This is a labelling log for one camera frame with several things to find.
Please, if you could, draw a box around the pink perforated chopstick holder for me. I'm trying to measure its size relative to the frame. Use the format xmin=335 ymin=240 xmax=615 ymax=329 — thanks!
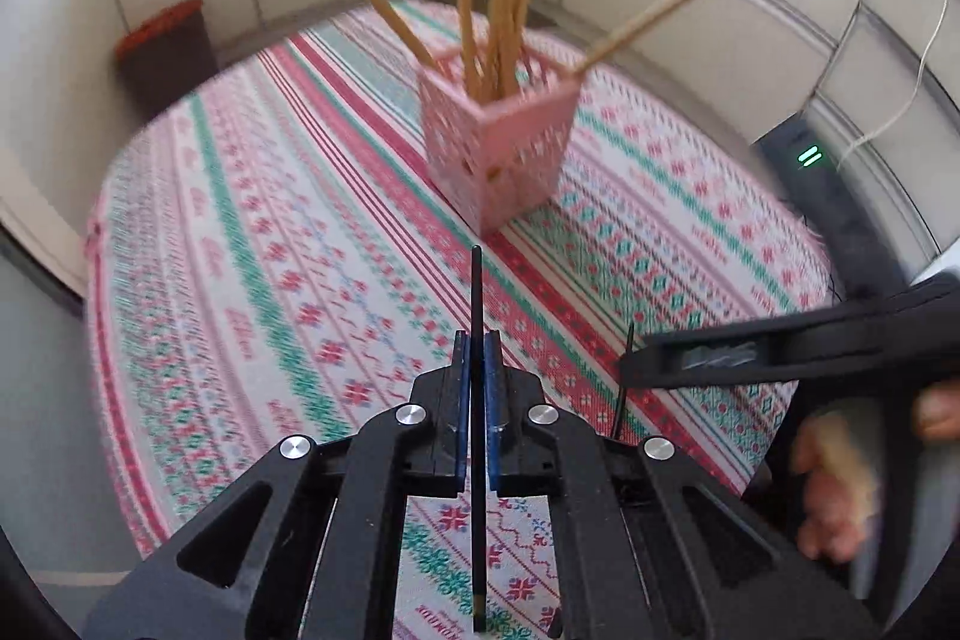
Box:
xmin=416 ymin=44 xmax=585 ymax=238

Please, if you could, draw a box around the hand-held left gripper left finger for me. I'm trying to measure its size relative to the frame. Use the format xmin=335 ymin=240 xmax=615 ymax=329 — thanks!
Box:
xmin=82 ymin=331 xmax=470 ymax=640

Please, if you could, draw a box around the black box with green lights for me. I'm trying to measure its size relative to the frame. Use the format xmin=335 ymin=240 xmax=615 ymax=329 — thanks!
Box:
xmin=750 ymin=115 xmax=922 ymax=313

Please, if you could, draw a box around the dark bin with orange rim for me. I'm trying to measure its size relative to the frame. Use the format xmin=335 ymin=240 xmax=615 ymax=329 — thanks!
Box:
xmin=115 ymin=0 xmax=221 ymax=121

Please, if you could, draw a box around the black chopstick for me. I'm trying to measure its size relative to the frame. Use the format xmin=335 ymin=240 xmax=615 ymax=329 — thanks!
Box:
xmin=470 ymin=245 xmax=488 ymax=635
xmin=610 ymin=321 xmax=638 ymax=443

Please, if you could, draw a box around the white cable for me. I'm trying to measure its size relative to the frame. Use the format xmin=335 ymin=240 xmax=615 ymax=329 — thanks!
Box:
xmin=836 ymin=0 xmax=955 ymax=170

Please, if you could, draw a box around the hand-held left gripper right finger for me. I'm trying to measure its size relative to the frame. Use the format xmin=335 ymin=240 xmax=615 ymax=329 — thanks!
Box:
xmin=486 ymin=331 xmax=884 ymax=640

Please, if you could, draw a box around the person's right hand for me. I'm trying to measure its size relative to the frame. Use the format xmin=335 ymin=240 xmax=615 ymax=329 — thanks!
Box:
xmin=793 ymin=383 xmax=960 ymax=564

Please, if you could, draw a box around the patterned red green tablecloth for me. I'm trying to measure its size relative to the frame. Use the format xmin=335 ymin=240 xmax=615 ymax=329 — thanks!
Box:
xmin=82 ymin=0 xmax=842 ymax=640

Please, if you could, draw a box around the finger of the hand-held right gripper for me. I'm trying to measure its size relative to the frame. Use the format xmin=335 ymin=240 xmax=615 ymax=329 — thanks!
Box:
xmin=616 ymin=276 xmax=960 ymax=391

